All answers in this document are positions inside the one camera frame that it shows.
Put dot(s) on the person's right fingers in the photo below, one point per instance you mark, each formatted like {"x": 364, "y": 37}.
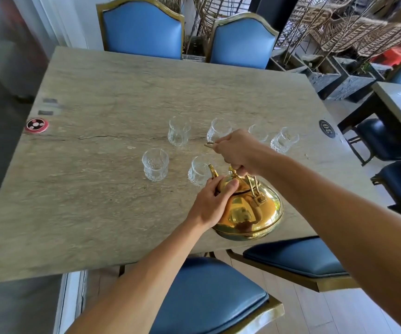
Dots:
{"x": 230, "y": 153}

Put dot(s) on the stack of wicker chairs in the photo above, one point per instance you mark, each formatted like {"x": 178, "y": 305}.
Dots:
{"x": 353, "y": 24}

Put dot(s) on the person's left thumb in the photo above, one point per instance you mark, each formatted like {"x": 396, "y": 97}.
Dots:
{"x": 229, "y": 188}

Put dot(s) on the red round table sticker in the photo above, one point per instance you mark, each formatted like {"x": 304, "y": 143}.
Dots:
{"x": 37, "y": 125}

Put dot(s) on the person's right hand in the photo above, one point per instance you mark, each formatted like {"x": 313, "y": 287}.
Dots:
{"x": 245, "y": 151}

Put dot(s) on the group of clear glass cups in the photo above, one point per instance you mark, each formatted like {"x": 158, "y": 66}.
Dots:
{"x": 155, "y": 164}

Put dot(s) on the person's right forearm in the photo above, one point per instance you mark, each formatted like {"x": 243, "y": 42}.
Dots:
{"x": 343, "y": 226}

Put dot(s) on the gold metal kettle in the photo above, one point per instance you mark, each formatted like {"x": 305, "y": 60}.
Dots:
{"x": 256, "y": 212}

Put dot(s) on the person's left hand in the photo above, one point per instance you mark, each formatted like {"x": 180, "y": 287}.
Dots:
{"x": 207, "y": 205}

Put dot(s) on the grey rectangular table sticker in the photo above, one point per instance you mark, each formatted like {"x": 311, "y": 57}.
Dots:
{"x": 50, "y": 100}
{"x": 45, "y": 113}

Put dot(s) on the grey stone planter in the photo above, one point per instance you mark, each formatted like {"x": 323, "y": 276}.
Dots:
{"x": 287, "y": 62}
{"x": 324, "y": 76}
{"x": 351, "y": 83}
{"x": 194, "y": 50}

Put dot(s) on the black round table sticker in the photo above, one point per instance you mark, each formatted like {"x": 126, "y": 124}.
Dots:
{"x": 327, "y": 129}

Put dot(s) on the woven rattan hanging chair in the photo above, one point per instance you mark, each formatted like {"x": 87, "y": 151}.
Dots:
{"x": 217, "y": 10}

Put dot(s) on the red plastic crate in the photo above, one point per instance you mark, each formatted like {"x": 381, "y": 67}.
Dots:
{"x": 391, "y": 55}

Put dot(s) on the person's left forearm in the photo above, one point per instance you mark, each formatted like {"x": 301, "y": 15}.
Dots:
{"x": 144, "y": 281}

